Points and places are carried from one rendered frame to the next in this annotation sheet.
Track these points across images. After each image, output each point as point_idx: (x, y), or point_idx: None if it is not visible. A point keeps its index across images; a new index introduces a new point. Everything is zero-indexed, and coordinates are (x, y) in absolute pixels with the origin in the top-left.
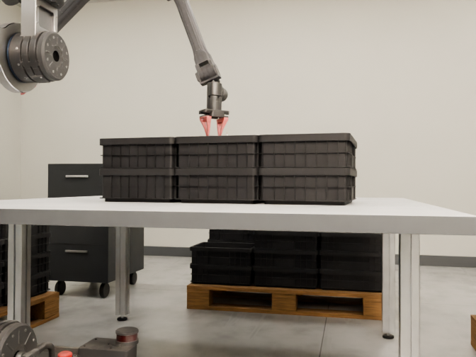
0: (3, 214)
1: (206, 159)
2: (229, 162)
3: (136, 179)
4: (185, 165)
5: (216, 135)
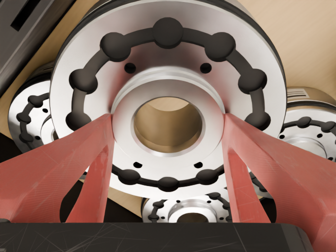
0: None
1: (66, 196)
2: (130, 222)
3: None
4: (5, 140)
5: (169, 169)
